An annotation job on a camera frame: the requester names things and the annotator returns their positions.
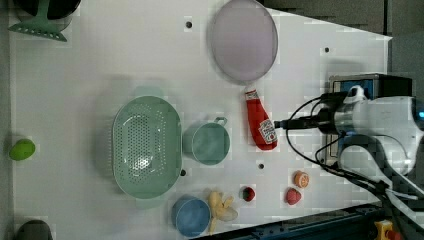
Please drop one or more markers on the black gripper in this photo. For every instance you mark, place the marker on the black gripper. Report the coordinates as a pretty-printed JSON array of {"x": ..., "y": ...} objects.
[{"x": 324, "y": 120}]

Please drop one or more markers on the red plush ketchup bottle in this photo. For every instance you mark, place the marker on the red plush ketchup bottle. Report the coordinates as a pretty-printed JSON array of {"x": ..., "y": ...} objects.
[{"x": 261, "y": 127}]

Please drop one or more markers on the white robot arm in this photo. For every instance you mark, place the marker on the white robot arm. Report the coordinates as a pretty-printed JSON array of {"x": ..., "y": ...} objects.
[{"x": 394, "y": 188}]

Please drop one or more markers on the green oval strainer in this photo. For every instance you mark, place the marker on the green oval strainer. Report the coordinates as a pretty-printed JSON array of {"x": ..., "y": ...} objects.
[{"x": 147, "y": 147}]

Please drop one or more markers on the black toaster oven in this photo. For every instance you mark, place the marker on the black toaster oven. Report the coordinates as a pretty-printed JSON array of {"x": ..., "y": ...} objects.
[{"x": 366, "y": 86}]

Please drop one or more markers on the orange plush slice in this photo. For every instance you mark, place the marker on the orange plush slice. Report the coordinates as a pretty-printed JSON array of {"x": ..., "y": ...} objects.
[{"x": 301, "y": 179}]

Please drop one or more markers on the red plush strawberry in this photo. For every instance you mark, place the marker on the red plush strawberry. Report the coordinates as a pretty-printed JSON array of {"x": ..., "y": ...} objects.
[{"x": 292, "y": 196}]

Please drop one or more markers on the dark red plush fruit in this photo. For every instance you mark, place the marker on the dark red plush fruit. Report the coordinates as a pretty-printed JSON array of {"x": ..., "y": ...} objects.
[{"x": 248, "y": 194}]

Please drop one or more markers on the lilac round plate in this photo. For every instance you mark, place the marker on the lilac round plate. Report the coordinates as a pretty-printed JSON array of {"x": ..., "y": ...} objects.
[{"x": 244, "y": 40}]

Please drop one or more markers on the yellow plush banana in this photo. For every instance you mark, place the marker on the yellow plush banana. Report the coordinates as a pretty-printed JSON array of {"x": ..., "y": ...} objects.
[{"x": 221, "y": 210}]

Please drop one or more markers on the blue cup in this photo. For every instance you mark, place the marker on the blue cup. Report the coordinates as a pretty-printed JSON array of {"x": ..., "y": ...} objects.
[{"x": 190, "y": 216}]

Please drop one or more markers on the black round pot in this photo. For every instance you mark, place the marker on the black round pot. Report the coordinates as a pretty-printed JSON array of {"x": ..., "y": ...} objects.
[{"x": 57, "y": 9}]

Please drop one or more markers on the green slotted spatula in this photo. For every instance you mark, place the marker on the green slotted spatula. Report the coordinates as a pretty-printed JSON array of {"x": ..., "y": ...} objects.
[{"x": 39, "y": 25}]

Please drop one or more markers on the green plush lime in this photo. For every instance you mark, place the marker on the green plush lime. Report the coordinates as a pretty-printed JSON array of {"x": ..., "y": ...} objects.
[{"x": 22, "y": 150}]

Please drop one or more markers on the dark round object bottom left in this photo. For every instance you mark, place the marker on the dark round object bottom left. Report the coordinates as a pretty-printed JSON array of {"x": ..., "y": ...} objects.
[{"x": 34, "y": 230}]

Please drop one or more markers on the blue metal frame rail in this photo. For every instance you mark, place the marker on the blue metal frame rail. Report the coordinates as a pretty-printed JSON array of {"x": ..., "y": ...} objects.
[{"x": 353, "y": 223}]

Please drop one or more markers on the green cup with handle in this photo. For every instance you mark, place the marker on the green cup with handle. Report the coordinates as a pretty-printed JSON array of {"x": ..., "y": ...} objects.
[{"x": 207, "y": 142}]

